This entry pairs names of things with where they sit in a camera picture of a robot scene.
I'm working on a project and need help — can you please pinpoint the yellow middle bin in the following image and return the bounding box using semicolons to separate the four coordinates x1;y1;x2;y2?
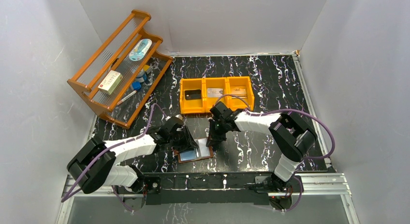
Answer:
204;77;228;113

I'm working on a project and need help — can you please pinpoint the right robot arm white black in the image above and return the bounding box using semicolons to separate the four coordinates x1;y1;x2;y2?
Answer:
206;102;318;192

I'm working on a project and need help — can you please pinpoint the white marker pen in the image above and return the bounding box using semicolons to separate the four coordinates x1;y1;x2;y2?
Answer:
117;90;137;105

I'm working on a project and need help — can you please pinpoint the white red box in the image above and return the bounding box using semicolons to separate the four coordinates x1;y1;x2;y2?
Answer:
98;70;123;95

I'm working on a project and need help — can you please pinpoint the blue white tape roll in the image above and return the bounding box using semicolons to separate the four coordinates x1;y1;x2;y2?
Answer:
135;69;147;83

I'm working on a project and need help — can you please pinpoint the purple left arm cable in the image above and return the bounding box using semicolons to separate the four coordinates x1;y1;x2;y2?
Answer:
60;103;169;213

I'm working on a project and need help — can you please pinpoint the blue small cube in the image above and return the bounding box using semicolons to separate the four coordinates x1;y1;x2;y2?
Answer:
131;81;142;91

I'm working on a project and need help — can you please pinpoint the orange leather card holder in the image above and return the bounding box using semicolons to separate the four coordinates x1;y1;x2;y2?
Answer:
172;138;214;164

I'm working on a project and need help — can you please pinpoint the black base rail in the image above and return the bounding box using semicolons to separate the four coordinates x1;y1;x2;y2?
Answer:
114;172;305;210

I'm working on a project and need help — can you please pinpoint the orange wooden shelf rack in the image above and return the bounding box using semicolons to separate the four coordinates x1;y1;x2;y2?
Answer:
67;10;173;129

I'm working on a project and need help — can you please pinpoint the white blue oval case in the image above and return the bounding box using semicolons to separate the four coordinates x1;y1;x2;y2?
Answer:
128;39;152;61

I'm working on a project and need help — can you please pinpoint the aluminium frame rail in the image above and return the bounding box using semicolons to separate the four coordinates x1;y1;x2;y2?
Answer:
57;173;359;224

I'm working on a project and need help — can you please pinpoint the tan card in bin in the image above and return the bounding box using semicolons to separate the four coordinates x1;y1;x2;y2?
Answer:
231;86;248;99

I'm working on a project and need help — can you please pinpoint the yellow bin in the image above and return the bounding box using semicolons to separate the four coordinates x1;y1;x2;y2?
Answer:
227;76;255;111
179;78;205;114
204;77;228;113

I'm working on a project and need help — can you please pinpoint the yellow right bin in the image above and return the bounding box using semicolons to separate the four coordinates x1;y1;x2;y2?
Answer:
227;76;255;111

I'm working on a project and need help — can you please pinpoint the black card in bin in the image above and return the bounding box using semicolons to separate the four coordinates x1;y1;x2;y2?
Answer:
184;89;202;100

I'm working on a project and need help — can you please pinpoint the grey card in bin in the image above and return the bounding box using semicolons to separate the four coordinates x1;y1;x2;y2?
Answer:
206;88;224;98

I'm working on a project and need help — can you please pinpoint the yellow left bin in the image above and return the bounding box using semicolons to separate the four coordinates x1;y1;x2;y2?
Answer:
179;78;205;114

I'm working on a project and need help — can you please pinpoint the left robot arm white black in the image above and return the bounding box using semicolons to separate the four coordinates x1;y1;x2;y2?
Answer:
67;116;199;194

